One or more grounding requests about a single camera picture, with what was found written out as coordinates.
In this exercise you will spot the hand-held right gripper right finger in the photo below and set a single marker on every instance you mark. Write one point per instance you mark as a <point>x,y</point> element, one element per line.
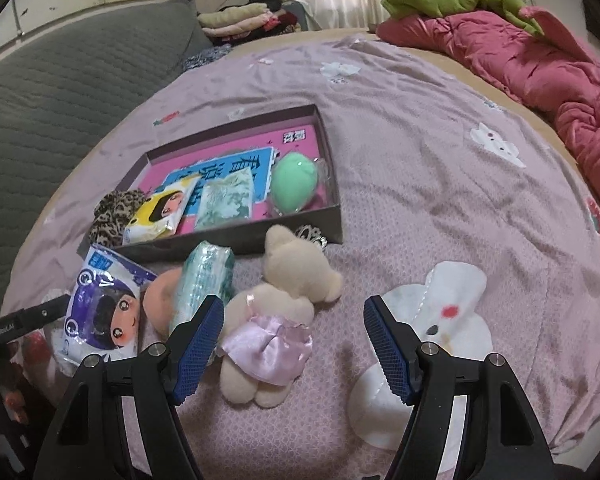
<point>390,350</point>

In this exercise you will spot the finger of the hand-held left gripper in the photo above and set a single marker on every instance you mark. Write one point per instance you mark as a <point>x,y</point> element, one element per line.
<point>40,312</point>

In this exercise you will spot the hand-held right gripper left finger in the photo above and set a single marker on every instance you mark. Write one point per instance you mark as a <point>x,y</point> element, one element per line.
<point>200,345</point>

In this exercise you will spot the purple wet wipes packet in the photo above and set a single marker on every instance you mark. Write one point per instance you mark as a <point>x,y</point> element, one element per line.
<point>100,310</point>

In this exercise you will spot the orange makeup sponge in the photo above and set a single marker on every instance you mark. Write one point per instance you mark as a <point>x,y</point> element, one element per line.
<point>160,295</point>

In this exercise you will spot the green tissue packet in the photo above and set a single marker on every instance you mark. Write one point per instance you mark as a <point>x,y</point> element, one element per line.
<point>202,275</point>
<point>225,202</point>

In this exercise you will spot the teddy bear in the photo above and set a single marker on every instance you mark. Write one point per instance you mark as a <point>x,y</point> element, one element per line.
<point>280,280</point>

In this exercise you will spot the leopard print scrunchie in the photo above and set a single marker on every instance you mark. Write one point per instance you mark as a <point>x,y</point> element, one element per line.
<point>112,215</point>

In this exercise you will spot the yellow wet wipes packet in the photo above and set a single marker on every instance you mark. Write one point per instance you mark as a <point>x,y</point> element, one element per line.
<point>155,215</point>

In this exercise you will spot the shallow dark cardboard box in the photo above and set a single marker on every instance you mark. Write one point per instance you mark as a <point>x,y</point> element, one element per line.
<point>280,232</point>

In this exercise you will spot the green makeup sponge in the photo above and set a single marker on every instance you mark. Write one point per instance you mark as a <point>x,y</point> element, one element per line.
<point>295,185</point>

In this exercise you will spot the silver tiara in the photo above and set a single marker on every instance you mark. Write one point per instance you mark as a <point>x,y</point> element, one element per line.
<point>310,233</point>

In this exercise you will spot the purple printed bed sheet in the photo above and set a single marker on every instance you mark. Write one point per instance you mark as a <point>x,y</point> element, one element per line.
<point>430,185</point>

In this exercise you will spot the pink book with blue label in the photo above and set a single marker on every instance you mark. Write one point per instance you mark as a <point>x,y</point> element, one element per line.
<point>215,152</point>

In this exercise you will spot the grey quilted headboard cover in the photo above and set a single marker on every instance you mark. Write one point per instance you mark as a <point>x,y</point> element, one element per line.
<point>55,110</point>

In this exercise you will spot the blue patterned cloth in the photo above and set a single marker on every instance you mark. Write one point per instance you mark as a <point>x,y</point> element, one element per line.
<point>205,57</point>

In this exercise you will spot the pink quilt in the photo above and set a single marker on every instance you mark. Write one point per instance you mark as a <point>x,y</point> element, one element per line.
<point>530,65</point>

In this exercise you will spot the stack of folded clothes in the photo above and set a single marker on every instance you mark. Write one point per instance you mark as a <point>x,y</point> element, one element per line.
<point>230,20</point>

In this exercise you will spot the green garment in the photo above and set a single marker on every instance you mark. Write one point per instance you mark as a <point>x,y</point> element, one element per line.
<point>430,2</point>

